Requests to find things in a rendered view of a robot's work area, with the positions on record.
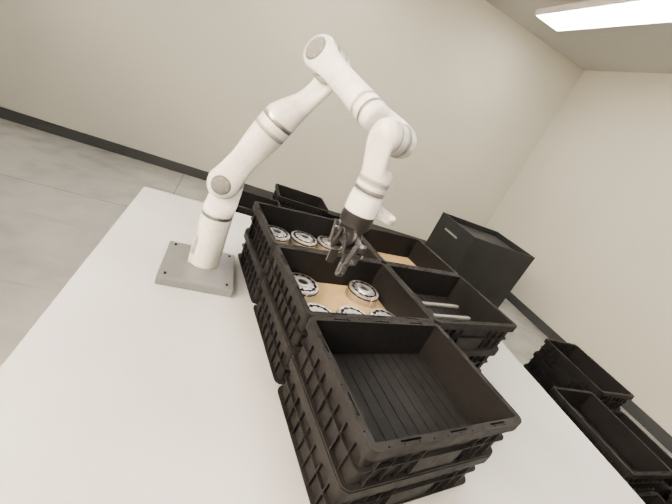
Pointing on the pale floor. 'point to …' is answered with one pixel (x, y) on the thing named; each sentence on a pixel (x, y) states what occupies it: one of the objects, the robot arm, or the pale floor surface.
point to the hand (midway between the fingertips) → (335, 263)
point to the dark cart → (479, 256)
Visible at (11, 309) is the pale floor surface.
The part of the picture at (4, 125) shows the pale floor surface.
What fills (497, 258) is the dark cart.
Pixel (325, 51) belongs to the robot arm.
